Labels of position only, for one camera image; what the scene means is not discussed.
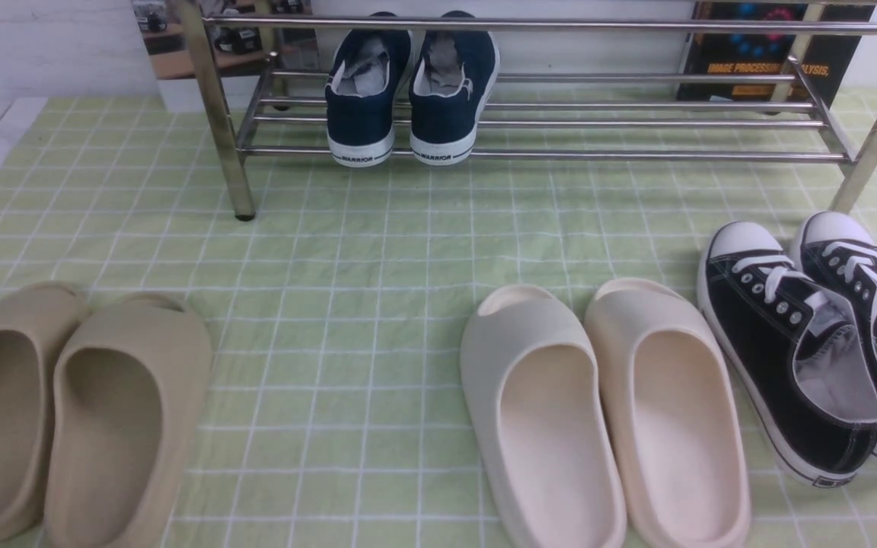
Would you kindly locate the metal shoe rack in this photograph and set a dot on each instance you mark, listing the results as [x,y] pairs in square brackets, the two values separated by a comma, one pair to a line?
[794,105]

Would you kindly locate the left black lace sneaker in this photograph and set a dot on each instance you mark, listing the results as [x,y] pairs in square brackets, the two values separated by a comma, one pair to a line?
[797,349]

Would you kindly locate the left tan foam slide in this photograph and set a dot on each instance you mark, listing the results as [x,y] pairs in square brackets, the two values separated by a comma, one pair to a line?
[35,324]

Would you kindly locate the left cream foam slide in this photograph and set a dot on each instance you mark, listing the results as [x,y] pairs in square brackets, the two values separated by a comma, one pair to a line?
[530,378]

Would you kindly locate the navy canvas shoe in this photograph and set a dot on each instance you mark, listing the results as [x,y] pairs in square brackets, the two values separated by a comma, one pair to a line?
[453,80]
[367,70]

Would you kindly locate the right tan foam slide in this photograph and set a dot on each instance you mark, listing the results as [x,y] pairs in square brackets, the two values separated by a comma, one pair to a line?
[128,389]

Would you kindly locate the right cream foam slide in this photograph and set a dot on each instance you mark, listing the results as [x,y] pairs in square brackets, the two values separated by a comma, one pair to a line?
[670,413]

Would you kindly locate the cream foam slide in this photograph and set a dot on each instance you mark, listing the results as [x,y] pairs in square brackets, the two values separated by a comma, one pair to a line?
[530,378]
[670,413]

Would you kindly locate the green checked tablecloth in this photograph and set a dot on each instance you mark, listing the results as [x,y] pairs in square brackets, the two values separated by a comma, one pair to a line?
[336,417]

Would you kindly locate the tan foam slide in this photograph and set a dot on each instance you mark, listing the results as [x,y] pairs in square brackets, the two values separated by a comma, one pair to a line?
[128,389]
[35,324]

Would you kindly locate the black image processing book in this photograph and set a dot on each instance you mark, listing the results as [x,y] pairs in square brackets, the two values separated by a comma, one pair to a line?
[825,61]

